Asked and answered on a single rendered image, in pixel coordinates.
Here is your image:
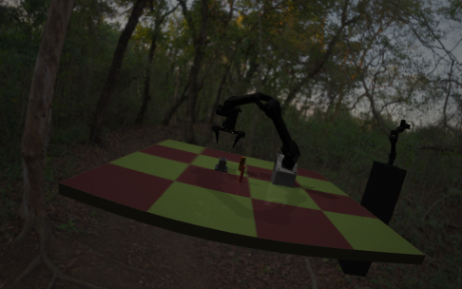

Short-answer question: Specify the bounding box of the orange-brown cylinder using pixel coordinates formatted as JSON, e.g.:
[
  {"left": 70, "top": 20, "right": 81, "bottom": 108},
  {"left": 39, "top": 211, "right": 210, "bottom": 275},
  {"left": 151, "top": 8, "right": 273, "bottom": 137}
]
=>
[{"left": 238, "top": 157, "right": 245, "bottom": 171}]

